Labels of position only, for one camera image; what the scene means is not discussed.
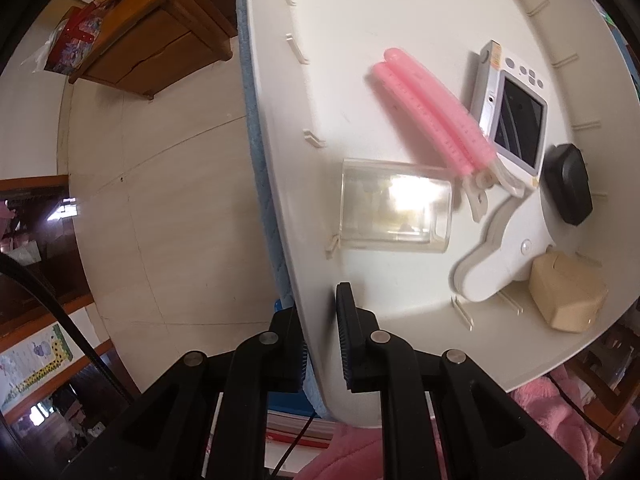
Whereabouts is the pink fluffy cloth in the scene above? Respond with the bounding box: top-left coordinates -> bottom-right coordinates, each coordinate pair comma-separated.
300,365 -> 640,480

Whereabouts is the dark wooden shelf unit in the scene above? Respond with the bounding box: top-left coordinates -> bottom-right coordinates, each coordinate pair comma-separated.
0,175 -> 96,336

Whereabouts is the transparent plastic box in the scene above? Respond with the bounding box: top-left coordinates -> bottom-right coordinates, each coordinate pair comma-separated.
339,158 -> 453,253

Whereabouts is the silver digital device with screen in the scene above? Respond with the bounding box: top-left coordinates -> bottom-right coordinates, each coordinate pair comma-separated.
469,40 -> 548,191

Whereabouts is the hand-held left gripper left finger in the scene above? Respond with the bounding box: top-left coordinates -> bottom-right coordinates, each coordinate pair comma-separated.
62,307 -> 307,480

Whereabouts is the white plastic tray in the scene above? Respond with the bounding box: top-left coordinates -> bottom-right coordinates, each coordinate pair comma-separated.
235,0 -> 640,428

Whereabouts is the black rounded case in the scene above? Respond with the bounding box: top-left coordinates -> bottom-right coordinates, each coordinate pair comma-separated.
544,143 -> 594,226

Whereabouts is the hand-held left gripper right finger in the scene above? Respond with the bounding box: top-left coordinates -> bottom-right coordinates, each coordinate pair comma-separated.
335,282 -> 583,480

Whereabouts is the red gift box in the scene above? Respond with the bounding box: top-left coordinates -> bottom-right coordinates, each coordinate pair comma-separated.
44,5 -> 106,75

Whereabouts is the white heart-shaped plug device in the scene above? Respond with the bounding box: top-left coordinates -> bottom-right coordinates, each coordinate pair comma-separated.
451,190 -> 551,303

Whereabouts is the wooden drawer cabinet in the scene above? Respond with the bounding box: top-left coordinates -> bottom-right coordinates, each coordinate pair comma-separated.
67,0 -> 238,101

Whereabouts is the pink hair roller clip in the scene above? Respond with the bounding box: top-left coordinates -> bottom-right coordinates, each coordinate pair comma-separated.
370,47 -> 526,221

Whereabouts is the giraffe wall chart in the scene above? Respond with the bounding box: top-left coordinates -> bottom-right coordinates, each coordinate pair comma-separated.
0,322 -> 76,411

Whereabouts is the beige power adapter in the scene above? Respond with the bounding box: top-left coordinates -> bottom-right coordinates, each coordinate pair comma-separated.
528,246 -> 609,333

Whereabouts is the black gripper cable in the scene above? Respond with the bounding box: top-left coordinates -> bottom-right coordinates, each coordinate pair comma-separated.
0,255 -> 136,406

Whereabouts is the blue textured blanket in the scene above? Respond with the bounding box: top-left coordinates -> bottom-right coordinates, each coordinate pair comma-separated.
235,0 -> 326,418

